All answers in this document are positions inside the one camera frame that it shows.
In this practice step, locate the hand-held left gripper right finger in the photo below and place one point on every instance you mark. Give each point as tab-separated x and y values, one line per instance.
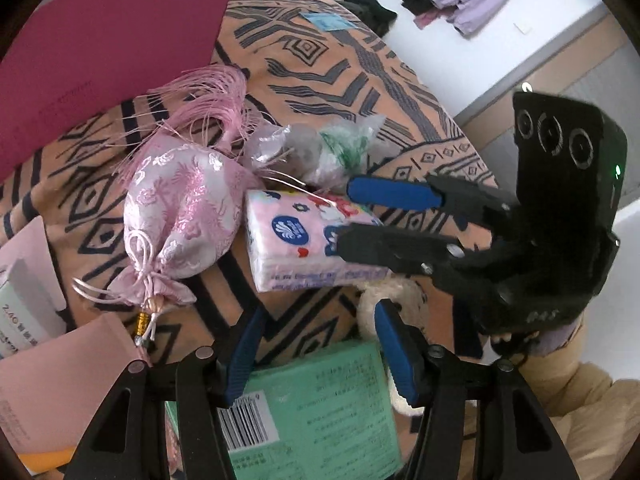
396	355

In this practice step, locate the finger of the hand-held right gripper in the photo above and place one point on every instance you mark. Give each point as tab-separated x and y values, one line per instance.
390	191
380	246

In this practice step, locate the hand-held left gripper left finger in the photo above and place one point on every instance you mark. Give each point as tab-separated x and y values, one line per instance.
244	357

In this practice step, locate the clear plastic bag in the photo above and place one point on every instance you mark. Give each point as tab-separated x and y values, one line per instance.
310	150

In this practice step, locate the floral pocket tissue pack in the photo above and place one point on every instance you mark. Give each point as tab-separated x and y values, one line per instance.
285	240

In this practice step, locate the pink satin tasselled pouch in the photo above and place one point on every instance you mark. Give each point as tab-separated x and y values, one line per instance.
170	210

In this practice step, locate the magenta cardboard box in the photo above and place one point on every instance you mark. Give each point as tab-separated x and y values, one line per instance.
100	35

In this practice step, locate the person's right forearm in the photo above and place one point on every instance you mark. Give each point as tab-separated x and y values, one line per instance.
585	400

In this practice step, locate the person's right hand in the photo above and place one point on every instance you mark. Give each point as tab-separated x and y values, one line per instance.
501	339

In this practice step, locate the green cardboard box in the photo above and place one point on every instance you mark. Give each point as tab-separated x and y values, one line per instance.
320	410

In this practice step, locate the orange patterned blanket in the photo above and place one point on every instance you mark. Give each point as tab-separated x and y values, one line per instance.
350	75

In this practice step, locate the white furniture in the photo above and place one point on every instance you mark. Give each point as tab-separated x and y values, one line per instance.
500	70

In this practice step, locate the black clothing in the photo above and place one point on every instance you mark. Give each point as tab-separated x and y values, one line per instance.
372	12

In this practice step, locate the blue blanket label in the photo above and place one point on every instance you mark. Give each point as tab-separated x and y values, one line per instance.
326	21

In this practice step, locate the flat pink box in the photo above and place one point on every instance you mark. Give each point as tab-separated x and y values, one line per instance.
55	390

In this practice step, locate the orange packet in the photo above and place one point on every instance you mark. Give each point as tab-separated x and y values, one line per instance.
47	461

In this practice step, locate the white green labelled box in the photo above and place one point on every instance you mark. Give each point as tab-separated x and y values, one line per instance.
25	280

